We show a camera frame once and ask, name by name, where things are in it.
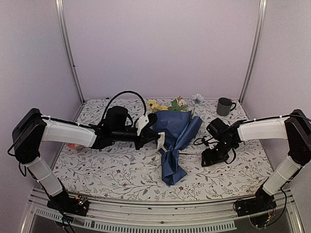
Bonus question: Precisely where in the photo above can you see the left aluminium frame post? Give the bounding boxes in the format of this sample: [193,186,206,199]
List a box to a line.
[55,0,85,104]

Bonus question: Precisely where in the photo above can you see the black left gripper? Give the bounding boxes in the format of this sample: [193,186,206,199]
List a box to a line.
[112,127,161,150]

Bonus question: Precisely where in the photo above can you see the clear plastic wrap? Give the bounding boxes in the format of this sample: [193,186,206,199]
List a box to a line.
[135,132,167,173]

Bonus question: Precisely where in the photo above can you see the blue wrapping paper sheet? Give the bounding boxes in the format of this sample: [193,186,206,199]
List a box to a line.
[153,110,203,186]

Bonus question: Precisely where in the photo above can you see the dark grey metal mug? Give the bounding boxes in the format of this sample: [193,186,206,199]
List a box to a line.
[216,97,237,117]

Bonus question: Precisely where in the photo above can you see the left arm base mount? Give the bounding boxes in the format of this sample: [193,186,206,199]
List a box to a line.
[47,195,89,216]

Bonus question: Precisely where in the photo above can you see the white fake flower stem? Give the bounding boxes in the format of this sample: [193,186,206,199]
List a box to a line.
[168,96,188,112]

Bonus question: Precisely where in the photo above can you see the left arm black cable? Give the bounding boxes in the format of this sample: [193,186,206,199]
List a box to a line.
[103,91,147,122]

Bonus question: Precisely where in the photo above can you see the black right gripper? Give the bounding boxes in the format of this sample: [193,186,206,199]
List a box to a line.
[201,140,235,167]

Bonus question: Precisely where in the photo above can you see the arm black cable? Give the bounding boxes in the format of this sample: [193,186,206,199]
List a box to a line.
[193,135,238,165]
[103,91,147,122]

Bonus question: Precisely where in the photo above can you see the front aluminium rail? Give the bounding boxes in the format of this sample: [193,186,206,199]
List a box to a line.
[21,189,305,233]

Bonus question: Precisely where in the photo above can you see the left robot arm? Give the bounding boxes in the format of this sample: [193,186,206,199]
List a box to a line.
[7,106,164,211]

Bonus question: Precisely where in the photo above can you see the right aluminium frame post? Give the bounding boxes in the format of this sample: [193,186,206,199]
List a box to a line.
[239,0,267,105]

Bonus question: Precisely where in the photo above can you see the pale blue fake flower stem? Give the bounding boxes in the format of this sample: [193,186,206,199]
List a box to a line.
[191,93,204,117]

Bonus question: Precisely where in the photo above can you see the aluminium frame post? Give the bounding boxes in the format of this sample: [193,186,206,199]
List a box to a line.
[239,0,267,105]
[55,0,85,104]

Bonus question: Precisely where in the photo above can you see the floral patterned tablecloth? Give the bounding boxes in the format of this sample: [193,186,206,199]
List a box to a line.
[50,98,277,202]

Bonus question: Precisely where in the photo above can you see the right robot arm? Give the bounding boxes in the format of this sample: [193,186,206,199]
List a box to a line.
[201,109,311,212]

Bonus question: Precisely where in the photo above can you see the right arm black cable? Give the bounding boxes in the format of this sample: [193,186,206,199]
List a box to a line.
[193,135,238,165]

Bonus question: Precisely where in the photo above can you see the red patterned small dish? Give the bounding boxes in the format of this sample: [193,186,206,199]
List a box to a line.
[67,143,83,150]

